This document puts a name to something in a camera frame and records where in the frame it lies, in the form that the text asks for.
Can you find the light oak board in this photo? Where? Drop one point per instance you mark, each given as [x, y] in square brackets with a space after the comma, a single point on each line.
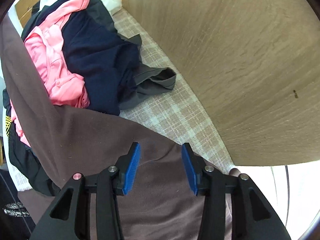
[237, 67]

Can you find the navy and grey garment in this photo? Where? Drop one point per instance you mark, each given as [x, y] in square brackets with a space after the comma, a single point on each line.
[100, 55]

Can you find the black speckled jacket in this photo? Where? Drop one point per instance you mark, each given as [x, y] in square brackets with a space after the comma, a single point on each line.
[12, 220]

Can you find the black garment with yellow print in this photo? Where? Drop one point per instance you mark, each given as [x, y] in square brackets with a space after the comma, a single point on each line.
[25, 160]

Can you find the brown fleece garment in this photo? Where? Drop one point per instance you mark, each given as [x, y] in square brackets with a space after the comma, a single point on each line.
[75, 135]

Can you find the plaid blanket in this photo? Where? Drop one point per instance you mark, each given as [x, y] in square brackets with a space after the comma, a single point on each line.
[170, 110]

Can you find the pine wood board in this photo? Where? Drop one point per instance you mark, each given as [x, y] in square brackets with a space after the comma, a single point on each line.
[27, 5]

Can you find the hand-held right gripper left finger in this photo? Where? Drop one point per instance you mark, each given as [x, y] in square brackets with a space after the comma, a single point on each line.
[131, 170]

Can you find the pink garment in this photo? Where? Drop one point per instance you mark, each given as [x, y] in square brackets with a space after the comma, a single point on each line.
[50, 62]

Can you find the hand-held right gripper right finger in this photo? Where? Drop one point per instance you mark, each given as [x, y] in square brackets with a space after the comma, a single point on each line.
[190, 170]

